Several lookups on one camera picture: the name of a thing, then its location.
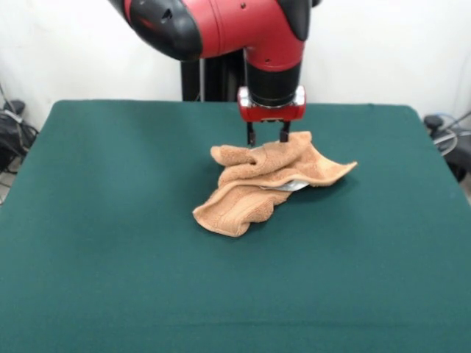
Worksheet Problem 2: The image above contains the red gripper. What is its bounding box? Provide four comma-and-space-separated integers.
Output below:
237, 86, 308, 148

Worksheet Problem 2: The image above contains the tan terry towel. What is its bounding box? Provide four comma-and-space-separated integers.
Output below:
192, 131, 358, 238

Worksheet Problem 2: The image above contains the dark green tablecloth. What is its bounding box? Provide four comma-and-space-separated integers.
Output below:
0, 99, 471, 353

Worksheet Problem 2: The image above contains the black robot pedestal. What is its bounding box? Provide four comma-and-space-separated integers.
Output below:
179, 54, 249, 103

